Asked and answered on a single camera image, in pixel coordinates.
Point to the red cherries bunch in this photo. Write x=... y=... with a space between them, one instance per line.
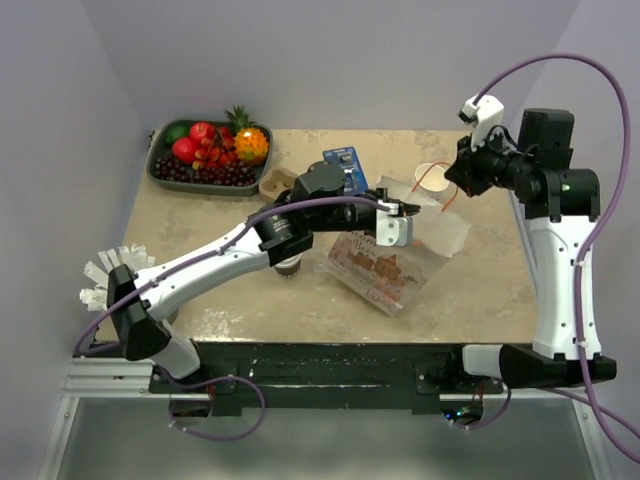
x=220 y=152

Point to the black paper coffee cup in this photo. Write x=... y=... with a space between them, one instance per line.
x=289 y=267

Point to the grey straw holder cup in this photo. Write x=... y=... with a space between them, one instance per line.
x=172 y=317

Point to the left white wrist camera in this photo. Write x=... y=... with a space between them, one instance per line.
x=394 y=233

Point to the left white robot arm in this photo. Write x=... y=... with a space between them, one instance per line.
x=140 y=303

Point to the grey fruit tray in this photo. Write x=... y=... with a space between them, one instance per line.
x=158 y=149

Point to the bottom pulp cup carrier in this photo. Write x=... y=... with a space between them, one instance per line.
x=274 y=182

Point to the dark red grape bunch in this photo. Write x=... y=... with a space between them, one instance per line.
x=226 y=171

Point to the green apple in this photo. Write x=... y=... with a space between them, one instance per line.
x=176 y=132

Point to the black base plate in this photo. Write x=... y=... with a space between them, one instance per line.
x=375 y=376

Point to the aluminium frame rail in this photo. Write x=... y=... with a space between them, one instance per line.
x=110 y=426

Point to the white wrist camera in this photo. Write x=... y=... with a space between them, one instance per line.
x=482 y=114
x=394 y=233

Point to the stack of paper cups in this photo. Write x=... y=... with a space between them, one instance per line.
x=429 y=179

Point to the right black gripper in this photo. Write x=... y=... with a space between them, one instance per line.
x=465 y=170

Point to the red apple back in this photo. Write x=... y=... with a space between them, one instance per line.
x=202 y=133

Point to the red apple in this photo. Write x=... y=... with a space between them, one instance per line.
x=185 y=149
x=202 y=133

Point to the red apple front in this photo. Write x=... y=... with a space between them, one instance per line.
x=185 y=149

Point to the blue blister pack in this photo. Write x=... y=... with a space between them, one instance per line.
x=347 y=159

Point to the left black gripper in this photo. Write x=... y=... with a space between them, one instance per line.
x=382 y=194

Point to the orange pineapple toy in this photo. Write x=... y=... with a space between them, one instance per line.
x=251 y=144

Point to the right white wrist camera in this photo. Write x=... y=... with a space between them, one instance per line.
x=482 y=114

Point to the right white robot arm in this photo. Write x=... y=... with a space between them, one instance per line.
x=561 y=209

